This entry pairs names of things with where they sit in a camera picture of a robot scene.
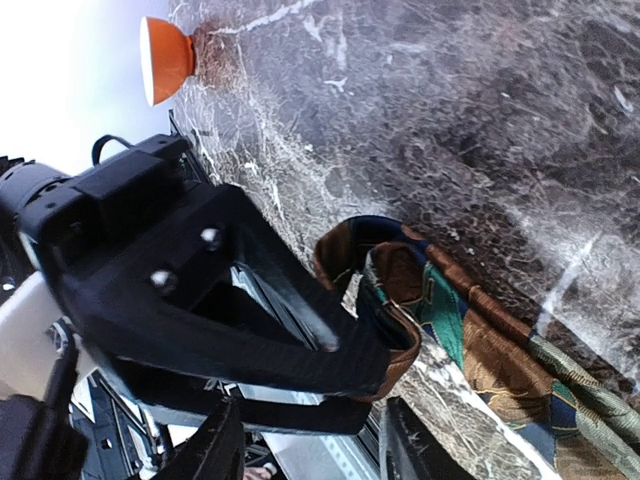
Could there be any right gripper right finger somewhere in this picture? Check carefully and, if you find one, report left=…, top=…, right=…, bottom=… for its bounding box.
left=164, top=398, right=245, bottom=480

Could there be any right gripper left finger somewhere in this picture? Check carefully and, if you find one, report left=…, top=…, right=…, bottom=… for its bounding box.
left=44, top=182, right=415, bottom=400

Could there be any brown green patterned tie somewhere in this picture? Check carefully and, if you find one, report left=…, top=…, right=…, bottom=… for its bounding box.
left=314, top=216, right=639, bottom=479

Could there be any white orange bowl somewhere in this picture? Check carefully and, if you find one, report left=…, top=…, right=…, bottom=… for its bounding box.
left=139, top=16, right=195, bottom=106

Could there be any grey cable duct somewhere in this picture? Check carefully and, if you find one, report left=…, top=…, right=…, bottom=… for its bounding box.
left=245, top=428, right=381, bottom=480

